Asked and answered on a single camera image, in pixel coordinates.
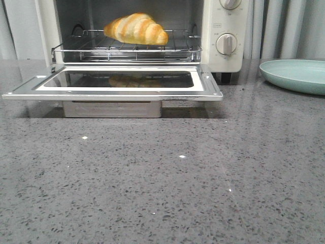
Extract beige oven knob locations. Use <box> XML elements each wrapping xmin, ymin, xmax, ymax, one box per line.
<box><xmin>220</xmin><ymin>0</ymin><xmax>241</xmax><ymax>10</ymax></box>
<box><xmin>216</xmin><ymin>33</ymin><xmax>237</xmax><ymax>55</ymax></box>

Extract white Toshiba toaster oven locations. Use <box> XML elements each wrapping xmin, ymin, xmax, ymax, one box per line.
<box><xmin>35</xmin><ymin>1</ymin><xmax>249</xmax><ymax>81</ymax></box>

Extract lower beige oven knob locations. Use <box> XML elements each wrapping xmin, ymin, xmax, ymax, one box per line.
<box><xmin>216</xmin><ymin>33</ymin><xmax>237</xmax><ymax>55</ymax></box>

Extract golden croissant bread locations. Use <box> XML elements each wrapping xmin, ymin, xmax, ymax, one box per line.
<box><xmin>104</xmin><ymin>13</ymin><xmax>169</xmax><ymax>46</ymax></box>

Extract glass oven door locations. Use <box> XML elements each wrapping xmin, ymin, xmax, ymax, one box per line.
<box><xmin>3</xmin><ymin>64</ymin><xmax>223</xmax><ymax>118</ymax></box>

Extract light green plate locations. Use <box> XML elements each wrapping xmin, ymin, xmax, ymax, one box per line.
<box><xmin>259</xmin><ymin>59</ymin><xmax>324</xmax><ymax>96</ymax></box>

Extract metal wire oven rack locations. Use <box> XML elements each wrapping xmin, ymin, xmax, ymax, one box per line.
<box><xmin>52</xmin><ymin>29</ymin><xmax>202</xmax><ymax>63</ymax></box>

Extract upper beige oven knob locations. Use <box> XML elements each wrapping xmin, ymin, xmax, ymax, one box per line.
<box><xmin>220</xmin><ymin>0</ymin><xmax>241</xmax><ymax>10</ymax></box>

